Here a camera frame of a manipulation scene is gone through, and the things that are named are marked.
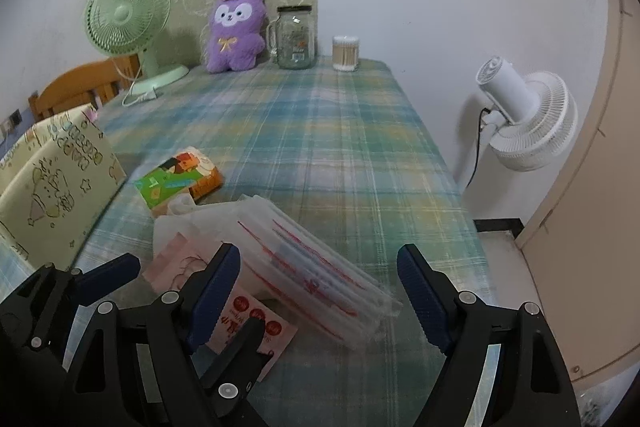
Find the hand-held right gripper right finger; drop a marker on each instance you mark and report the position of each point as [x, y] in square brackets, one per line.
[420, 302]

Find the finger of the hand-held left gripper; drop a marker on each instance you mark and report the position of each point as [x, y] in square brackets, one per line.
[240, 357]
[112, 274]

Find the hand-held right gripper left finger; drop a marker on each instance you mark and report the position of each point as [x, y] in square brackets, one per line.
[215, 292]

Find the pink packet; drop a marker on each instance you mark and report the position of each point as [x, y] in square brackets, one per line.
[270, 332]

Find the yellow cartoon print box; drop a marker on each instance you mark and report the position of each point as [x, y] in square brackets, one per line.
[50, 187]

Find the green orange tissue pack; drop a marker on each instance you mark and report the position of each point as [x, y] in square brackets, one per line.
[180, 179]

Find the wooden chair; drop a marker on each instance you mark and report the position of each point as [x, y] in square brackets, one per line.
[75, 87]

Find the plaid tablecloth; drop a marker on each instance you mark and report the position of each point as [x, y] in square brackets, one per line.
[325, 132]

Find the white standing fan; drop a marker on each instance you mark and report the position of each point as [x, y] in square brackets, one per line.
[530, 117]

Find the beige door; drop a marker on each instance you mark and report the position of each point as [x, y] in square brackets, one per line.
[600, 157]

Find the green desk fan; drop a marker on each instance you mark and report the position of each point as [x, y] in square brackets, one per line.
[125, 17]

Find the cotton swab container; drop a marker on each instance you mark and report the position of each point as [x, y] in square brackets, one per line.
[346, 54]

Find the purple plush toy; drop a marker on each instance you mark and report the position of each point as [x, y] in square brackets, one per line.
[232, 32]

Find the glass jar mug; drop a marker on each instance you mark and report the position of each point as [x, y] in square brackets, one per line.
[295, 39]

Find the wall socket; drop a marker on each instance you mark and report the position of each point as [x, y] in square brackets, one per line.
[15, 119]

